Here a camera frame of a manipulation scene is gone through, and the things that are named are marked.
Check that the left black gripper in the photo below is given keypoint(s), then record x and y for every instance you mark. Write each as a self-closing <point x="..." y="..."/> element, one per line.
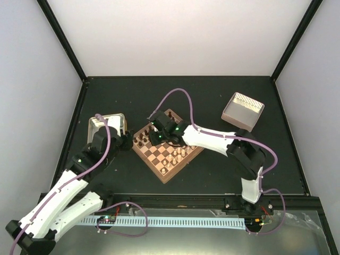
<point x="128" y="140"/>

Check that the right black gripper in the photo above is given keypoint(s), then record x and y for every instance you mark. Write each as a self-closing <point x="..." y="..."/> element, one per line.
<point x="154" y="139"/>

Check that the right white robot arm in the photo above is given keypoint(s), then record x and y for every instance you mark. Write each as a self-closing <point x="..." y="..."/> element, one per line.
<point x="239" y="147"/>

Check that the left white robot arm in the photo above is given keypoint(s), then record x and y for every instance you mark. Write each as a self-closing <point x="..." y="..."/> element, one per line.
<point x="40" y="230"/>

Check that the wooden chess board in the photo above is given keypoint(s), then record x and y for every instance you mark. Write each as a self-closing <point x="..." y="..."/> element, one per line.
<point x="161" y="156"/>

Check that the left circuit board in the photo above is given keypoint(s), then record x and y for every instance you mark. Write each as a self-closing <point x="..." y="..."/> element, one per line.
<point x="106" y="220"/>

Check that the circuit board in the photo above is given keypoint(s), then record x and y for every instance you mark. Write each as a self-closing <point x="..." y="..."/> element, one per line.
<point x="257" y="221"/>
<point x="106" y="220"/>

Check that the right circuit board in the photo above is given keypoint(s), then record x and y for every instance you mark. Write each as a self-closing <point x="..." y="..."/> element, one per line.
<point x="257" y="221"/>

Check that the silver metal tray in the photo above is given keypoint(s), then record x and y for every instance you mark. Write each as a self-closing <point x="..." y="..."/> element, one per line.
<point x="94" y="126"/>

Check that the pink patterned metal tin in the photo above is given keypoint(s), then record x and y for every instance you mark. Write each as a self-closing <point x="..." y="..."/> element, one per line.
<point x="242" y="111"/>

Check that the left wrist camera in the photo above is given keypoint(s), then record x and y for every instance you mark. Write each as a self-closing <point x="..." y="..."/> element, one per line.
<point x="118" y="122"/>

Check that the black mounting rail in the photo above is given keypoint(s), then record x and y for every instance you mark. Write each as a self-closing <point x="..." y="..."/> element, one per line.
<point x="233" y="203"/>

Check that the light blue slotted cable duct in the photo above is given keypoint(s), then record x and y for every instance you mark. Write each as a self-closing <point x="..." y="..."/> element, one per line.
<point x="174" y="222"/>

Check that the black frame post left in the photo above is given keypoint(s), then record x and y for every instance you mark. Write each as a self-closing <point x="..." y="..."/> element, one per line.
<point x="58" y="31"/>

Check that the black frame post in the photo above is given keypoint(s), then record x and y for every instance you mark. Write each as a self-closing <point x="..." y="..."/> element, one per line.
<point x="58" y="31"/>
<point x="297" y="35"/>

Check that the black frame post right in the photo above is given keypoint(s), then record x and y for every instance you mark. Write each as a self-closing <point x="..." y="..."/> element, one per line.
<point x="297" y="35"/>

